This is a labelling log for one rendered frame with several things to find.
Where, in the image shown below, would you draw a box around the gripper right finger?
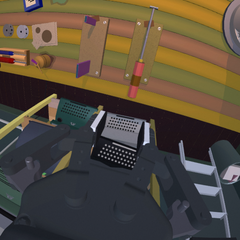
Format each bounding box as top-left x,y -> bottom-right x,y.
130,121 -> 213,231

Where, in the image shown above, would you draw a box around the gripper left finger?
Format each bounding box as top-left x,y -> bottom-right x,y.
0,110 -> 106,192

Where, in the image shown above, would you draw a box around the green typewriter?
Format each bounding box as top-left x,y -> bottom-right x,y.
50,97 -> 99,130

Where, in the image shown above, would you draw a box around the purple tipped pin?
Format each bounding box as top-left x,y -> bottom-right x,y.
30,58 -> 43,74

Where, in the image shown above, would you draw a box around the grey typewriter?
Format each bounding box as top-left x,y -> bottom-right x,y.
90,112 -> 147,171

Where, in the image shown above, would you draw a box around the cork stand board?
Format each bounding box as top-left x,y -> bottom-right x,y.
78,14 -> 110,78
123,18 -> 164,85

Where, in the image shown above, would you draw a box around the dark blue rounded housing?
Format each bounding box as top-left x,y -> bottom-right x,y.
15,120 -> 57,150

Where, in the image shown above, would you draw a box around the white ladder rack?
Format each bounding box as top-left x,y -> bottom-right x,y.
178,139 -> 231,238

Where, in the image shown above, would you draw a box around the wooden block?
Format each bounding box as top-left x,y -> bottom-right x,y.
48,98 -> 61,123

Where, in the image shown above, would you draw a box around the dark green cylinder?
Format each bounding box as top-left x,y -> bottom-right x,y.
208,139 -> 240,185

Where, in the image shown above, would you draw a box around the green machine panel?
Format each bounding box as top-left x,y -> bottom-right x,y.
0,166 -> 23,213

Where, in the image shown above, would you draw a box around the brass spool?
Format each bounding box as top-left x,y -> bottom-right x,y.
34,54 -> 52,69

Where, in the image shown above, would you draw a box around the purple clip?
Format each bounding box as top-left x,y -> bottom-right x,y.
76,59 -> 91,79
84,15 -> 97,26

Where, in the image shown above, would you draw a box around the wooden screwdriver rack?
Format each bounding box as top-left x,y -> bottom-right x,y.
0,47 -> 31,67

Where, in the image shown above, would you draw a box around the tan spotted cloth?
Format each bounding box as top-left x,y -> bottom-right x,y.
31,21 -> 58,50

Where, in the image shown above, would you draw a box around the light grey disc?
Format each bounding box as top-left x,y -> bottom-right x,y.
16,24 -> 29,39

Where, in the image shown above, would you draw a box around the dark grey disc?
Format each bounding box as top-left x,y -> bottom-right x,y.
2,23 -> 15,38

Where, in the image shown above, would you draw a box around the blue framed sign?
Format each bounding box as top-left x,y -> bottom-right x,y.
23,0 -> 43,13

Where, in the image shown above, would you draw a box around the yellow frame rail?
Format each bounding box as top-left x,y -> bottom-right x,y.
0,93 -> 58,140

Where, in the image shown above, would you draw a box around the yellow frame post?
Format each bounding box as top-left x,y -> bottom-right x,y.
147,118 -> 161,207

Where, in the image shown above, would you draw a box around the red handled screwdriver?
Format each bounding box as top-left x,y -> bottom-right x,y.
0,56 -> 16,64

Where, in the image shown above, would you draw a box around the red handled pin tool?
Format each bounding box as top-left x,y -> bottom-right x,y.
127,5 -> 159,99

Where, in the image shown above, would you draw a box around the grey round wall fixture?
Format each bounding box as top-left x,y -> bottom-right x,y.
222,0 -> 240,57

